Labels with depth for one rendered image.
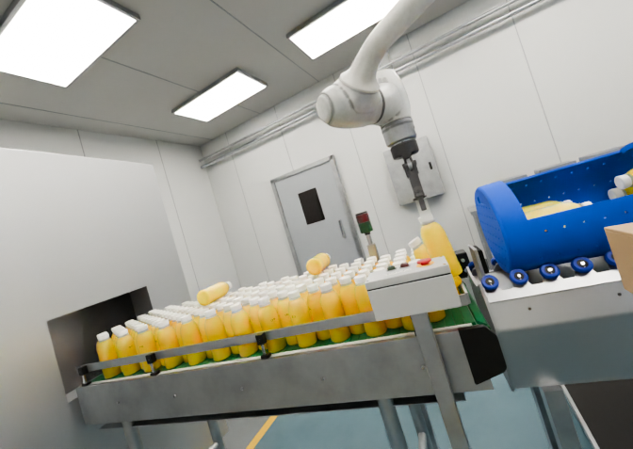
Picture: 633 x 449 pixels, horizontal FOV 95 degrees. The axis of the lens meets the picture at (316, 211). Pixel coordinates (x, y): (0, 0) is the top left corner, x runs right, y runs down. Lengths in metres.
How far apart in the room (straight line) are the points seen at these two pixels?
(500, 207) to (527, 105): 3.63
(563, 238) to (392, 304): 0.49
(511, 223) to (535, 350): 0.37
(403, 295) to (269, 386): 0.58
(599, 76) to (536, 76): 0.59
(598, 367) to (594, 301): 0.20
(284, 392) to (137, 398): 0.65
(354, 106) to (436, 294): 0.48
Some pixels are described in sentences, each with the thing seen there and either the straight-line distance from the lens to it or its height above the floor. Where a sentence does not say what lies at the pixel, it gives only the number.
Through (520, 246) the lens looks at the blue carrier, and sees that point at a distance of 0.96.
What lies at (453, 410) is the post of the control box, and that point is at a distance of 0.91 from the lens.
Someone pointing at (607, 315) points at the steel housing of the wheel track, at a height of 0.84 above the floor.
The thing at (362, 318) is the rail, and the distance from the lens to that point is 0.93.
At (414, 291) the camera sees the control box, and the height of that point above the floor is 1.05.
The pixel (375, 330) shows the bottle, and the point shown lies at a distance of 0.95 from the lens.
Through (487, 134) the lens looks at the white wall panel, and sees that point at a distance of 4.44.
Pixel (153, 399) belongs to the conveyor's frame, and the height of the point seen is 0.81.
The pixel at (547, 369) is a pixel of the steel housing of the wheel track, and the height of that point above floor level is 0.68.
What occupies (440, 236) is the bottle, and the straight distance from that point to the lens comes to 0.86.
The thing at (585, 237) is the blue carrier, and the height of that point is 1.04.
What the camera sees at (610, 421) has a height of 0.15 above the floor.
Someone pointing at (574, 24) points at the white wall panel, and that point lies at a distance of 4.87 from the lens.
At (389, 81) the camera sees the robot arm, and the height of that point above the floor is 1.59.
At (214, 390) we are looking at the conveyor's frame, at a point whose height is 0.82.
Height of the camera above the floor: 1.28
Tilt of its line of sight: 2 degrees up
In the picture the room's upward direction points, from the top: 17 degrees counter-clockwise
